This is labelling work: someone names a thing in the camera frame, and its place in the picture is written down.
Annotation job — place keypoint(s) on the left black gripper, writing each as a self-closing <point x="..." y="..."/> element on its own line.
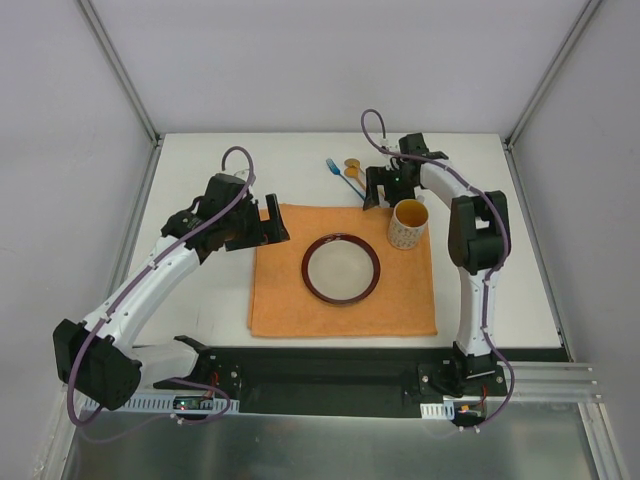
<point x="255" y="226"/>

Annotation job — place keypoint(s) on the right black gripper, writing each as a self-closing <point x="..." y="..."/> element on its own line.
<point x="382" y="185"/>

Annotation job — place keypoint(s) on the gold spoon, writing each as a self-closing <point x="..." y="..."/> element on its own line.
<point x="356" y="163"/>
<point x="355" y="174"/>

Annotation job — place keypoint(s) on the blue metal fork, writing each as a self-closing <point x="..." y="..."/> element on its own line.
<point x="333" y="168"/>

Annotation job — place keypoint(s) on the white floral mug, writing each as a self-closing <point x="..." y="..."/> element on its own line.
<point x="408" y="223"/>

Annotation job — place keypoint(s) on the orange cloth placemat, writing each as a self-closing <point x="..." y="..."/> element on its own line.
<point x="402" y="303"/>

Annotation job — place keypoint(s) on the red rimmed plate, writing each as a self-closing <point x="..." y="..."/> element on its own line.
<point x="340" y="269"/>

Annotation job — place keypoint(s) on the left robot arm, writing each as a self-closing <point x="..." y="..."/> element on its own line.
<point x="99" y="357"/>

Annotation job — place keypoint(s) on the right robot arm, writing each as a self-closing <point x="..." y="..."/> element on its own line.
<point x="478" y="242"/>

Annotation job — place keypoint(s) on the left aluminium frame post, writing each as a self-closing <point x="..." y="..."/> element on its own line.
<point x="113" y="59"/>

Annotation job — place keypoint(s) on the aluminium frame post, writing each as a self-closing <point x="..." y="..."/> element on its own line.
<point x="113" y="59"/>
<point x="576" y="31"/>

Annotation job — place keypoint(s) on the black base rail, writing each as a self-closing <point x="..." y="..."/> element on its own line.
<point x="358" y="382"/>

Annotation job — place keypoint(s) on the left white cable duct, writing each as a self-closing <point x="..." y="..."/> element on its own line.
<point x="170" y="403"/>

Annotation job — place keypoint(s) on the white cable duct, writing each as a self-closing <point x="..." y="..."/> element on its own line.
<point x="170" y="403"/>
<point x="437" y="411"/>

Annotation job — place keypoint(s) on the right white cable duct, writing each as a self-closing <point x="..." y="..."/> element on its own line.
<point x="437" y="411"/>

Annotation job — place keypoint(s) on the aluminium front rail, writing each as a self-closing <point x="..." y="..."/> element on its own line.
<point x="556" y="382"/>

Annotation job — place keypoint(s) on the right aluminium frame post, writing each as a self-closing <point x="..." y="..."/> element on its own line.
<point x="576" y="31"/>

